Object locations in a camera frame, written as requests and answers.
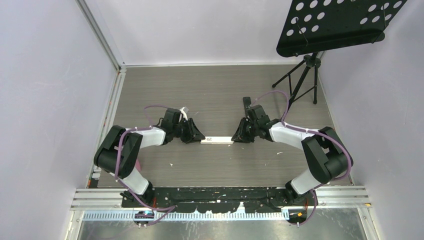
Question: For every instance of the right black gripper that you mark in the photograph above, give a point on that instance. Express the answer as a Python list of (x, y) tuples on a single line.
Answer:
[(241, 136)]

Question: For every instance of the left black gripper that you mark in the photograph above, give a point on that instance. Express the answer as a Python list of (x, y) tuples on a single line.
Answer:
[(193, 135)]

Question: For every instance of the white remote battery cover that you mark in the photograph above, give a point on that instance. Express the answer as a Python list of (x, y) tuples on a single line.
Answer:
[(217, 140)]

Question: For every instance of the black remote control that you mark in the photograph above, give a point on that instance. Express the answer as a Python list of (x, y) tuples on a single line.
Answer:
[(246, 104)]

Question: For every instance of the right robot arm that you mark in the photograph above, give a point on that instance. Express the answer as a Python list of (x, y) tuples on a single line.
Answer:
[(326, 157)]

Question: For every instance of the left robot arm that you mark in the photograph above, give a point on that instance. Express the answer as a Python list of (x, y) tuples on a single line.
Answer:
[(118, 153)]

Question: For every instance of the pink metronome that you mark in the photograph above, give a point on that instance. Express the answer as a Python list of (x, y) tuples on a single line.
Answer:
[(138, 165)]

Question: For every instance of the black tripod stand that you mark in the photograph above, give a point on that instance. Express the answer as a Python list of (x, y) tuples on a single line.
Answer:
[(311, 62)]

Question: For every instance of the black perforated music stand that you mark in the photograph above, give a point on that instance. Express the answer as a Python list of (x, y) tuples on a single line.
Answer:
[(320, 25)]

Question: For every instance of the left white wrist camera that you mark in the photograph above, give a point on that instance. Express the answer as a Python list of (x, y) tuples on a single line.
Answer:
[(184, 110)]

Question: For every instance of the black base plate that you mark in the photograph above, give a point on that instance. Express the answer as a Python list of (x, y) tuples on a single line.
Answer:
[(217, 200)]

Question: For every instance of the white slotted cable duct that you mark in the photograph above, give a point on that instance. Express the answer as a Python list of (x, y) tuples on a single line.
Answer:
[(148, 215)]

